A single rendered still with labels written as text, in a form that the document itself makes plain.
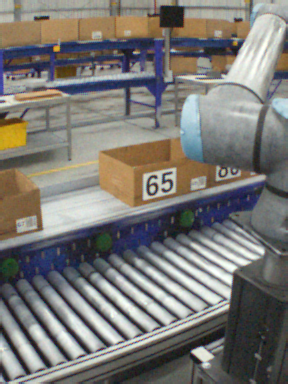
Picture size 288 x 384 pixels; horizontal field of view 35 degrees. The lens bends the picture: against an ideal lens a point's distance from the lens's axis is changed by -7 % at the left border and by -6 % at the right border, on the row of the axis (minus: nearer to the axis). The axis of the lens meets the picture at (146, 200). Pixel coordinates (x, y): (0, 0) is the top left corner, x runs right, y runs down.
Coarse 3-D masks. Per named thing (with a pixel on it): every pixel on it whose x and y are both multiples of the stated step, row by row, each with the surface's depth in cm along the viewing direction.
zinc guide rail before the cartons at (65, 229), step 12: (252, 180) 220; (264, 180) 223; (204, 192) 205; (216, 192) 206; (156, 204) 193; (168, 204) 193; (108, 216) 182; (120, 216) 182; (60, 228) 172; (72, 228) 172; (84, 228) 174; (12, 240) 162; (24, 240) 162; (36, 240) 164
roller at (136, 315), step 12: (84, 264) 176; (84, 276) 172; (96, 276) 168; (96, 288) 166; (108, 288) 161; (108, 300) 159; (120, 300) 154; (132, 312) 148; (144, 324) 142; (156, 324) 141
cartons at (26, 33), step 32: (0, 32) 553; (32, 32) 577; (64, 32) 603; (96, 32) 630; (128, 32) 659; (160, 32) 689; (192, 32) 721; (224, 32) 756; (192, 64) 709; (224, 64) 756
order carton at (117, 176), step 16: (144, 144) 220; (160, 144) 225; (176, 144) 224; (112, 160) 198; (128, 160) 218; (144, 160) 223; (160, 160) 228; (176, 160) 195; (192, 160) 200; (112, 176) 201; (128, 176) 189; (176, 176) 198; (192, 176) 203; (208, 176) 209; (112, 192) 204; (128, 192) 192; (176, 192) 201; (192, 192) 206
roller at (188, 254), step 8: (168, 240) 195; (168, 248) 194; (176, 248) 190; (184, 248) 188; (184, 256) 185; (192, 256) 182; (200, 256) 182; (200, 264) 178; (208, 264) 176; (208, 272) 174; (216, 272) 171; (224, 272) 170; (224, 280) 167
